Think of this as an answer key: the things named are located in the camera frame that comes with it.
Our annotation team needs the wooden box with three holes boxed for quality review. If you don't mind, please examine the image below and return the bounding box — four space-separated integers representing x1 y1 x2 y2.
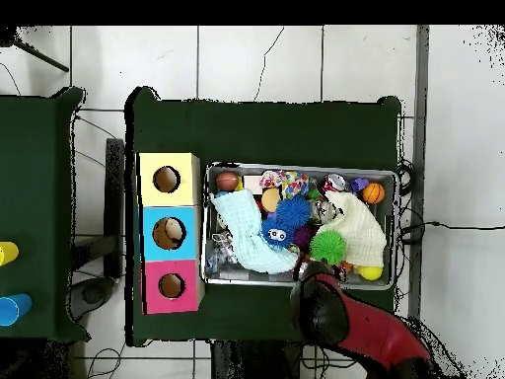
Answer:
135 152 206 316

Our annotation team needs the light blue quilted cloth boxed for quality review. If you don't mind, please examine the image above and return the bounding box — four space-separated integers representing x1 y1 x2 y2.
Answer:
209 189 299 275

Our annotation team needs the brown toy football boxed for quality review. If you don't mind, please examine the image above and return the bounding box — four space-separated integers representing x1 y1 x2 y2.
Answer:
214 171 241 192

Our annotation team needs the blue spiky rubber ball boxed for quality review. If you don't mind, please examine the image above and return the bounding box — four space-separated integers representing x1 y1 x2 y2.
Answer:
274 194 313 229

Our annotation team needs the colourful patterned cloth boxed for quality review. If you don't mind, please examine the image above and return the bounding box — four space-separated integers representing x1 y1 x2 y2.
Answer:
258 170 310 199

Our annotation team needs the dark green table cloth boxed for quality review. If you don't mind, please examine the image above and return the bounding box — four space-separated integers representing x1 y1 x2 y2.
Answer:
0 86 90 342
124 86 402 347

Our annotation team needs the green spiky rubber ball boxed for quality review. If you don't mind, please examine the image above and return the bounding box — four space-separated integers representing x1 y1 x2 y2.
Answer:
309 230 347 265

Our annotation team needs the red soda can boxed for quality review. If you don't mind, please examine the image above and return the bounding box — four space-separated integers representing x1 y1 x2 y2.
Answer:
323 173 348 193

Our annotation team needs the cream quilted cloth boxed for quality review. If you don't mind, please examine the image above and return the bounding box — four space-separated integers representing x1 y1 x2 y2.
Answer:
315 189 388 268

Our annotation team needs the orange toy basketball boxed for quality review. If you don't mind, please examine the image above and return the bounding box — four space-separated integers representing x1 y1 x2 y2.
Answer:
361 182 386 205

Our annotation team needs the yellow ball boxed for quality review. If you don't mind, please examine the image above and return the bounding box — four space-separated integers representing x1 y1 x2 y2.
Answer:
357 265 384 282

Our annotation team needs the black metal stand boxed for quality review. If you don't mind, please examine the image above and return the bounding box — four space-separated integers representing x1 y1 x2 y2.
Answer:
70 137 125 279

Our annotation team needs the yellow cylinder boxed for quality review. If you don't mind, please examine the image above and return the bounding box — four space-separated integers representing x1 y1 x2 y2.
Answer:
0 241 20 266

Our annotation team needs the blue cylinder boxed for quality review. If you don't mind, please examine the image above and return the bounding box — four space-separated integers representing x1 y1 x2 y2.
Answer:
0 293 34 328

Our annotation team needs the black tripod leg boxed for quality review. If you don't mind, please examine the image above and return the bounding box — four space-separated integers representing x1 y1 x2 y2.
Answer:
0 26 70 73

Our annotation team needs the silver wire mesh bin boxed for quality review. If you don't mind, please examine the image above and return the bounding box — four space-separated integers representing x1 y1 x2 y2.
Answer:
202 161 398 291

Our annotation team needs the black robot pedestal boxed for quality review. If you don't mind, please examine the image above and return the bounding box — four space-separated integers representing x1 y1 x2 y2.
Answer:
210 340 303 379

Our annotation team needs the black power cable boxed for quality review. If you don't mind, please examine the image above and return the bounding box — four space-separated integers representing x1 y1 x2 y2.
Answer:
397 220 505 244

